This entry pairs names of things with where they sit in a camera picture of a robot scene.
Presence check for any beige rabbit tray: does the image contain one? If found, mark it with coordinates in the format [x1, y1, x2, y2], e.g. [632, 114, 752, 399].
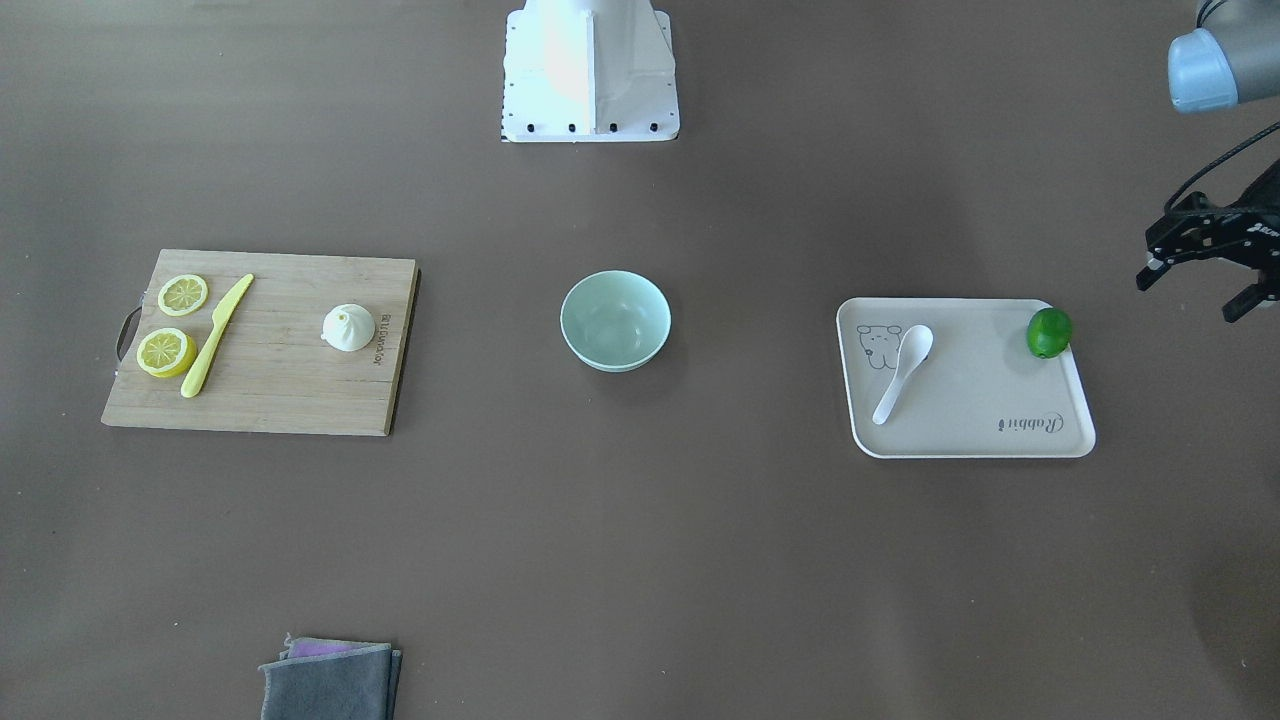
[836, 297, 1096, 459]

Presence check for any thick lemon half slice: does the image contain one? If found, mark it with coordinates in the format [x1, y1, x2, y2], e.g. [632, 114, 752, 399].
[134, 327, 198, 378]

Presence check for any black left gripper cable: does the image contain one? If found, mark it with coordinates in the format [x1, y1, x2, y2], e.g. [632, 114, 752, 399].
[1164, 122, 1280, 217]

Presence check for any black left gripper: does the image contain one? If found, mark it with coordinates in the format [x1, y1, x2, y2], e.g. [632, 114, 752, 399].
[1135, 161, 1279, 323]

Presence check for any yellow plastic knife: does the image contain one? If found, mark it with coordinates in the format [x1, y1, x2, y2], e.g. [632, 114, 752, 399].
[180, 273, 255, 398]

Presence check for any thin lemon slice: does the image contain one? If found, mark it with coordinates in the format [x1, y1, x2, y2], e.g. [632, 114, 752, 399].
[157, 274, 210, 316]

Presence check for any green lime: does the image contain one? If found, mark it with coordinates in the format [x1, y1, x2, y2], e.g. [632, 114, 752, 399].
[1025, 306, 1074, 359]

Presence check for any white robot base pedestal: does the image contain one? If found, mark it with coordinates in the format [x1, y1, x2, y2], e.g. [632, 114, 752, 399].
[500, 1, 681, 143]

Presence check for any bamboo cutting board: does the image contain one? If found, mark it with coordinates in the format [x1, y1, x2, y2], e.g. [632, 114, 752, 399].
[102, 249, 420, 436]

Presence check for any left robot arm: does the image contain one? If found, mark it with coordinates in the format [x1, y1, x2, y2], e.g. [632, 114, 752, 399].
[1135, 1, 1279, 323]

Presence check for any light green bowl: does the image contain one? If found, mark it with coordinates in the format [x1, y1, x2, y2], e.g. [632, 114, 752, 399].
[559, 270, 673, 373]

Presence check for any grey folded cloth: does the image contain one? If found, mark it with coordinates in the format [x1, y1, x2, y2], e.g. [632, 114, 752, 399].
[259, 634, 402, 719]

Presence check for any white ceramic spoon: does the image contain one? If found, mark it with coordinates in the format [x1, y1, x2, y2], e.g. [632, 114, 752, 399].
[870, 324, 934, 425]

